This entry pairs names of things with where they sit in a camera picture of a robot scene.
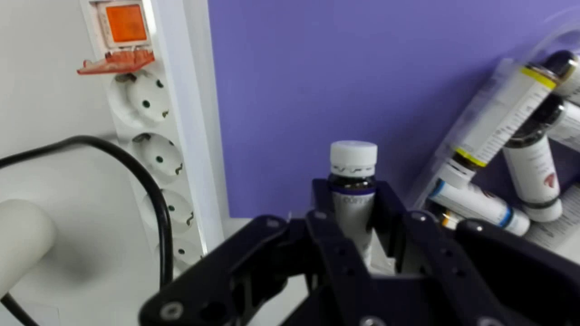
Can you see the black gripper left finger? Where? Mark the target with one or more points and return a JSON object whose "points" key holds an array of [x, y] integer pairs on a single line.
{"points": [[242, 272]]}

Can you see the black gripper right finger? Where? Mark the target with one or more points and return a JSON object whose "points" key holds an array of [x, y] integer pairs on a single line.
{"points": [[483, 272]]}

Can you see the white bottle with blue band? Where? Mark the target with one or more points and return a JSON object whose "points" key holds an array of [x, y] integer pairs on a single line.
{"points": [[354, 162]]}

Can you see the white bottle with yellow band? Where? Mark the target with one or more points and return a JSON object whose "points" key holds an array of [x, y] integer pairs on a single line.
{"points": [[450, 220]]}

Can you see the white bottle with blue bands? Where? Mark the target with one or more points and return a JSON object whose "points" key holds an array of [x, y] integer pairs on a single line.
{"points": [[481, 202]]}

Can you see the white bottle with red mark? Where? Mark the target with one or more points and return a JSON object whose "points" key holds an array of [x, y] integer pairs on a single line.
{"points": [[535, 169]]}

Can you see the white bottle with yellow bands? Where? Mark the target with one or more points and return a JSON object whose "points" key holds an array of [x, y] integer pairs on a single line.
{"points": [[501, 115]]}

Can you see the white bottle with dark cap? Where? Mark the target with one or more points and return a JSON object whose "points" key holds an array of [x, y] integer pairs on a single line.
{"points": [[572, 120]]}

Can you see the purple mat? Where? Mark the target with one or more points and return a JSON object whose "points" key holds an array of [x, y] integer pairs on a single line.
{"points": [[338, 84]]}

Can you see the plastic bag of tubes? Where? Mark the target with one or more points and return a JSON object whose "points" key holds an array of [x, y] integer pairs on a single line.
{"points": [[477, 91]]}

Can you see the white power strip orange switch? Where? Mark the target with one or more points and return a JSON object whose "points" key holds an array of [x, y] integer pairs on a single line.
{"points": [[156, 120]]}

